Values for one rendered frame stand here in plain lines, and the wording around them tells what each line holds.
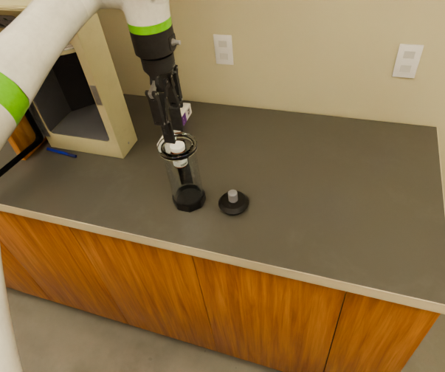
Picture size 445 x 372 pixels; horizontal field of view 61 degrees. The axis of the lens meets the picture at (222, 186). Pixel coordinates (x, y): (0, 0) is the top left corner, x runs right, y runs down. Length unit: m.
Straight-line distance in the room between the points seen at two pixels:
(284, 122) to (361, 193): 0.43
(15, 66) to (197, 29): 0.89
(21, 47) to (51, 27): 0.07
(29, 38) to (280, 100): 1.01
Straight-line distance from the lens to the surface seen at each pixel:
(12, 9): 1.11
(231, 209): 1.09
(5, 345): 0.47
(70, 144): 1.51
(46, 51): 0.76
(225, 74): 1.54
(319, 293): 1.13
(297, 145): 1.35
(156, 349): 1.99
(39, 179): 1.46
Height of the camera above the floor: 1.80
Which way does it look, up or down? 45 degrees down
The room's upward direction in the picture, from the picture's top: 8 degrees counter-clockwise
